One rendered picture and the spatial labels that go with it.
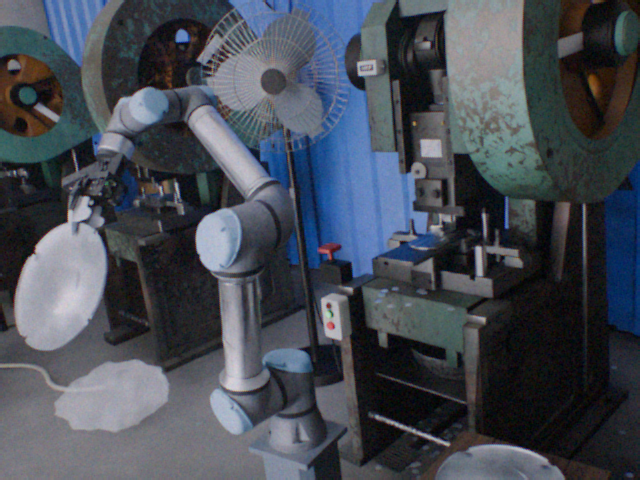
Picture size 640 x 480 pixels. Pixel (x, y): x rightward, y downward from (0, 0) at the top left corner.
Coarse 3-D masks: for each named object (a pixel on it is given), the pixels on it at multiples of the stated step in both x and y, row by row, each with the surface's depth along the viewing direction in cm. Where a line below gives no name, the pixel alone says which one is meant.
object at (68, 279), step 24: (48, 240) 152; (72, 240) 147; (96, 240) 143; (48, 264) 149; (72, 264) 144; (96, 264) 140; (24, 288) 151; (48, 288) 146; (72, 288) 141; (96, 288) 138; (24, 312) 149; (48, 312) 144; (72, 312) 140; (24, 336) 146; (48, 336) 142; (72, 336) 138
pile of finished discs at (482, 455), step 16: (480, 448) 165; (496, 448) 164; (512, 448) 163; (448, 464) 160; (464, 464) 159; (480, 464) 159; (496, 464) 158; (512, 464) 157; (528, 464) 157; (544, 464) 156
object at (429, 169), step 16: (416, 112) 196; (432, 112) 192; (416, 128) 196; (432, 128) 192; (416, 144) 198; (432, 144) 194; (416, 160) 200; (432, 160) 196; (416, 176) 200; (432, 176) 197; (448, 176) 193; (464, 176) 196; (416, 192) 198; (432, 192) 194; (448, 192) 195; (464, 192) 197
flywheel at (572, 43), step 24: (576, 0) 163; (600, 0) 175; (624, 0) 157; (576, 24) 157; (600, 24) 153; (624, 24) 153; (576, 48) 155; (600, 48) 155; (624, 48) 155; (576, 72) 166; (600, 72) 178; (624, 72) 185; (576, 96) 170; (600, 96) 180; (624, 96) 184; (576, 120) 171
